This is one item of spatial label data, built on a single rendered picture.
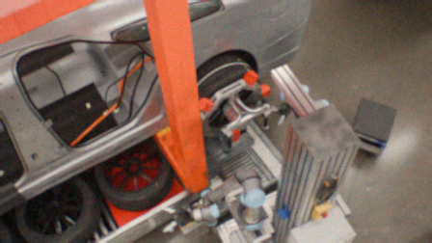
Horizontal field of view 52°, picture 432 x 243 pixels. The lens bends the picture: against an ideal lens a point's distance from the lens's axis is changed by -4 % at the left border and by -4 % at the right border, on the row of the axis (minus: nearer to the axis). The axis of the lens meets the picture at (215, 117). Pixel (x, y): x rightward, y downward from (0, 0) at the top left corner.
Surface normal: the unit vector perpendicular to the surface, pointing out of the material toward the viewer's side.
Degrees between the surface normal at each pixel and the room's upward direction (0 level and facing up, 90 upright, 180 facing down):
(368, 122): 0
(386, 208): 0
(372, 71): 0
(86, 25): 40
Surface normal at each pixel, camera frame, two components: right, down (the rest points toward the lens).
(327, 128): -0.04, -0.56
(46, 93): 0.39, 0.17
